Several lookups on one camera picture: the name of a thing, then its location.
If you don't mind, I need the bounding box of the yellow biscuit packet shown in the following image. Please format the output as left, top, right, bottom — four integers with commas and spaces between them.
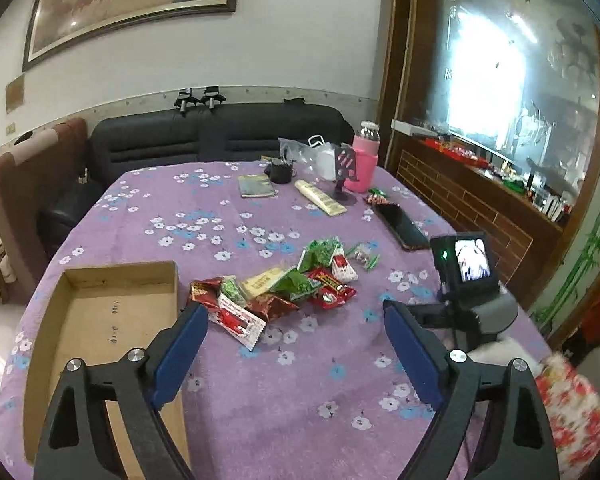
242, 267, 287, 301

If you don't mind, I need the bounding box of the brown wall plaque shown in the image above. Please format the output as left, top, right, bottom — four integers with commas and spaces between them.
5, 74, 27, 113

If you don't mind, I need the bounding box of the cardboard box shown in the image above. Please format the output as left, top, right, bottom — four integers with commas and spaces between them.
22, 260, 193, 468

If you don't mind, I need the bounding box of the dark red snack packet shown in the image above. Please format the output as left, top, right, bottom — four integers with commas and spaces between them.
189, 280, 226, 313
250, 292, 301, 323

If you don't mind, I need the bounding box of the purple floral tablecloth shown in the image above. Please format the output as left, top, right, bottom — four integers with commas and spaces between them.
0, 160, 556, 480

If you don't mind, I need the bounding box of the black phone stand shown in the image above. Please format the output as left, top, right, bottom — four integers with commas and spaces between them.
327, 143, 359, 206

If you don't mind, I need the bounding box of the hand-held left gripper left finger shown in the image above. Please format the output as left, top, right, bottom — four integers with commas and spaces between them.
32, 301, 210, 480

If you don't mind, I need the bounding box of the small black container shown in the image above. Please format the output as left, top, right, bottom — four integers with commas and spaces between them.
265, 157, 296, 185

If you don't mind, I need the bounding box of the painted glass partition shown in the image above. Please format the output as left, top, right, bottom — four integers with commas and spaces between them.
420, 0, 600, 211

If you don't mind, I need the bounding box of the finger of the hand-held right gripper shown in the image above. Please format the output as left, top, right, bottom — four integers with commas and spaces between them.
405, 302, 453, 331

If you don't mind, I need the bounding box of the black leather sofa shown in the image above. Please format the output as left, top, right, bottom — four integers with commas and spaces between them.
37, 102, 353, 241

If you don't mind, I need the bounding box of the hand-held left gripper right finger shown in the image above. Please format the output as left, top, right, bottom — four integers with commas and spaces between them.
382, 301, 561, 480

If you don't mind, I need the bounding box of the black clamp device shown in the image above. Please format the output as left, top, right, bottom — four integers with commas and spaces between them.
172, 89, 199, 117
200, 85, 226, 111

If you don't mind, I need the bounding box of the red packet with black label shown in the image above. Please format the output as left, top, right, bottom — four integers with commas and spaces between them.
307, 267, 357, 309

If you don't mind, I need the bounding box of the brown armchair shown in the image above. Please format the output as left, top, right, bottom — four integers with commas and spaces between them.
0, 117, 91, 303

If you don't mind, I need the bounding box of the brick pattern cabinet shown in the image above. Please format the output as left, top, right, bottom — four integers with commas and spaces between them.
390, 125, 571, 301

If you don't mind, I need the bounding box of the bamboo wall sticker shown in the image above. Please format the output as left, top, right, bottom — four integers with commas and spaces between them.
532, 200, 600, 328

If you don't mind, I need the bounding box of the bottle with pink knitted sleeve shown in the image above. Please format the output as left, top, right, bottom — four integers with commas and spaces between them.
343, 121, 381, 194

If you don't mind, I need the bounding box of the small green white snack packet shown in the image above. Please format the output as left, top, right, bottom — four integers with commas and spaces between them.
221, 276, 248, 306

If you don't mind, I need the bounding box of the white and red snack packet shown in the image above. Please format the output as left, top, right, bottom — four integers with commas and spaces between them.
214, 294, 266, 352
330, 252, 359, 282

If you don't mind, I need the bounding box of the clear plastic cup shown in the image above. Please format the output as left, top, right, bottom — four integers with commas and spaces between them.
307, 135, 343, 181

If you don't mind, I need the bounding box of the cream wrapped packet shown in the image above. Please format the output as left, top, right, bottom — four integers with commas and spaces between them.
294, 179, 348, 218

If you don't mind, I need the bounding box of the clear plastic bag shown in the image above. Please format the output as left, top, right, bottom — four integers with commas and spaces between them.
278, 137, 315, 166

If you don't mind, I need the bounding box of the black smartphone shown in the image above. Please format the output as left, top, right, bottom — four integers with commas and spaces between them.
375, 202, 431, 252

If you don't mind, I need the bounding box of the green booklet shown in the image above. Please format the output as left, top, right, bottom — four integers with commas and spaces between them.
238, 174, 276, 198

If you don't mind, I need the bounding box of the white box on ledge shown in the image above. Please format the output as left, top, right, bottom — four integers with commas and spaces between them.
391, 120, 433, 137

